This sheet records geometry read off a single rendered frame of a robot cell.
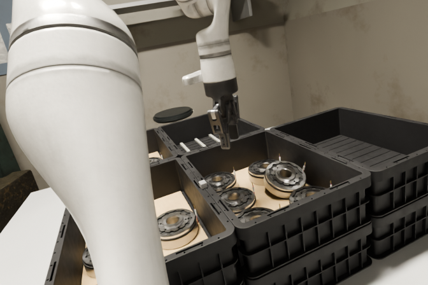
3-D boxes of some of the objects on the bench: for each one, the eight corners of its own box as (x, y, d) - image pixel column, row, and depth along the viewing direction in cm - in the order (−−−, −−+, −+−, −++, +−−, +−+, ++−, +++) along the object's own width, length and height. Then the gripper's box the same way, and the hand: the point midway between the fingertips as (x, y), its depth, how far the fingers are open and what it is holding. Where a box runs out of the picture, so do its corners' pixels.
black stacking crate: (466, 217, 70) (470, 174, 66) (377, 267, 61) (376, 221, 57) (342, 164, 106) (341, 135, 103) (275, 190, 97) (271, 159, 94)
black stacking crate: (377, 267, 61) (376, 221, 57) (257, 334, 52) (248, 284, 48) (275, 190, 97) (271, 159, 94) (195, 222, 88) (186, 188, 85)
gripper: (222, 81, 54) (235, 157, 59) (244, 69, 67) (253, 132, 72) (188, 85, 57) (204, 157, 62) (216, 72, 70) (227, 132, 75)
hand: (229, 137), depth 66 cm, fingers open, 5 cm apart
